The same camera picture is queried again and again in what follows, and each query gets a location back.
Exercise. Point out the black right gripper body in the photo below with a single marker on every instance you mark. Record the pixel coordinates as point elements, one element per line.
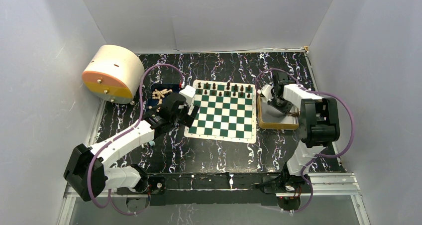
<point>283,105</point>

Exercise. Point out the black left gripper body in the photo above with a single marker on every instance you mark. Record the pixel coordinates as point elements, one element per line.
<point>179,118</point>

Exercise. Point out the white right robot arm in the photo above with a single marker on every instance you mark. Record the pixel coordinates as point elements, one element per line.
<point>318,126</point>

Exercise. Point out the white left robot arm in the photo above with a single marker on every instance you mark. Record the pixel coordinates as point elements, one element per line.
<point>89,170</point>

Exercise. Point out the green white chess board mat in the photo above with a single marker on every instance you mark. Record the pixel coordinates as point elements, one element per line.
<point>224,118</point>

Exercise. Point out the cream queen piece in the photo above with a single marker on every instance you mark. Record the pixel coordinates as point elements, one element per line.
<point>164,92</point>

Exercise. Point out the cream pawn piece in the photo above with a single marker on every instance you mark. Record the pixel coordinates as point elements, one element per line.
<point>156,97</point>

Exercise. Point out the blue square tray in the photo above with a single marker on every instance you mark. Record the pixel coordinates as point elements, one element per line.
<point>151,103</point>

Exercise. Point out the beige rectangular tin tray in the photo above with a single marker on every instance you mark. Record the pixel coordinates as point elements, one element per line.
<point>276,114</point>

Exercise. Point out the cream orange cylindrical drum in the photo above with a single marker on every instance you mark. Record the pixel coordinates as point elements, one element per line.
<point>114,74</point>

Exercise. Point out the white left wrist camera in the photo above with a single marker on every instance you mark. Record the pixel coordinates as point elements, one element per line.
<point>189,93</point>

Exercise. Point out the black base frame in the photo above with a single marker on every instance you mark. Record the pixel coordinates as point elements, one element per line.
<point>269,189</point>

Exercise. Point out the aluminium rail frame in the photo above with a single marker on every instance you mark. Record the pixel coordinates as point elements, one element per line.
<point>334,183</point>

